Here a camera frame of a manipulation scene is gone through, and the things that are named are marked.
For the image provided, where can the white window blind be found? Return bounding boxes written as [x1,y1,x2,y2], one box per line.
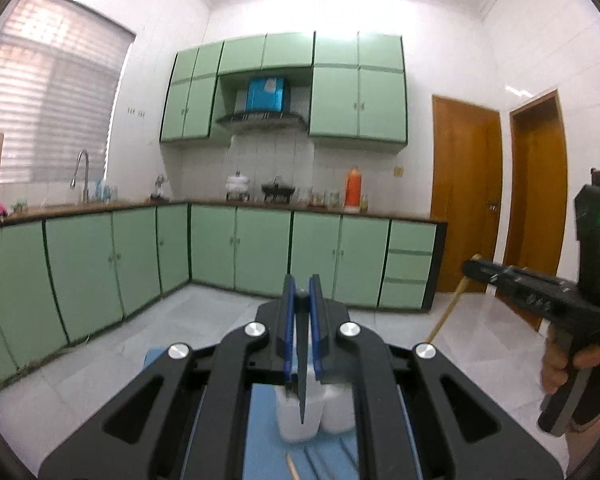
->
[0,0,137,186]

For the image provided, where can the green kitchen cabinets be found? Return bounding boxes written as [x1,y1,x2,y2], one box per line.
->
[159,31,409,148]
[0,201,448,396]

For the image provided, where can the dark chopstick with metal band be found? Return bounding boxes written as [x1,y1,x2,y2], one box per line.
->
[298,291,314,424]

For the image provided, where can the silver kitchen faucet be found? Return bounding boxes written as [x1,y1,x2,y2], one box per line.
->
[70,149,92,205]

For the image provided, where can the blue wrapped hood chimney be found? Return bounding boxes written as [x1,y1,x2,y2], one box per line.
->
[245,76,288,113]

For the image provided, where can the grey metal chopstick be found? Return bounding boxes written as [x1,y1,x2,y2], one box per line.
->
[304,447,331,480]

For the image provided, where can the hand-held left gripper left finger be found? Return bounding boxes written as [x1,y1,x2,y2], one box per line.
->
[39,274,301,480]

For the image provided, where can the wooden door with handle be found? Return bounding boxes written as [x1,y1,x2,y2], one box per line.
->
[430,94,503,295]

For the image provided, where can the black range hood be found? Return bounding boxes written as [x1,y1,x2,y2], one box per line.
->
[215,111,306,133]

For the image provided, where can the person's right hand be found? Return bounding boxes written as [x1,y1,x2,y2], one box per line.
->
[539,331,600,395]

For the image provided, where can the green lower kitchen cabinets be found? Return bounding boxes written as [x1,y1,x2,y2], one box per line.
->
[0,201,448,396]

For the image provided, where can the white plastic utensil holder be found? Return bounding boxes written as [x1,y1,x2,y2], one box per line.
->
[274,382,357,443]

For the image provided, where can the orange thermos flask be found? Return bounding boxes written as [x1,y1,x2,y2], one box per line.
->
[343,166,363,209]

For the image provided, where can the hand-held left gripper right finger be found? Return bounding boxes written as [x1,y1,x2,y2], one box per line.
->
[307,274,566,480]

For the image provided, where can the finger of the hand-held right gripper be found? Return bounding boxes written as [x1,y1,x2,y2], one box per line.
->
[462,258,512,294]

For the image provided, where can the black wok with lid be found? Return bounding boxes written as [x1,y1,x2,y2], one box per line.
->
[261,176,297,201]

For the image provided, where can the blue table mat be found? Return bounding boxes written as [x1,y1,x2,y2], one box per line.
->
[142,347,423,480]

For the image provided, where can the white cooking pot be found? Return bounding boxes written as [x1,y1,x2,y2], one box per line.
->
[226,172,251,200]

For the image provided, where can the green upper kitchen cabinets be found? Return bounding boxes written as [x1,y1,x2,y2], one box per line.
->
[159,31,409,148]

